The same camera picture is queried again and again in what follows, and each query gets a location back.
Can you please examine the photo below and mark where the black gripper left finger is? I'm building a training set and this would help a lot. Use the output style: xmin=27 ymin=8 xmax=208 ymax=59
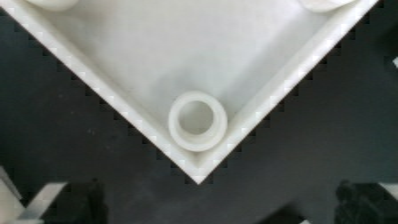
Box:
xmin=16 ymin=179 xmax=112 ymax=224

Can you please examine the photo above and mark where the white square tabletop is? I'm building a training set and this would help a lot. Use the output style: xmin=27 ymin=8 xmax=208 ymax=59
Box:
xmin=0 ymin=0 xmax=381 ymax=181

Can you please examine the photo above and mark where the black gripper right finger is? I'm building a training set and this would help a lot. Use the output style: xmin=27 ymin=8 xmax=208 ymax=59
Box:
xmin=333 ymin=180 xmax=398 ymax=224

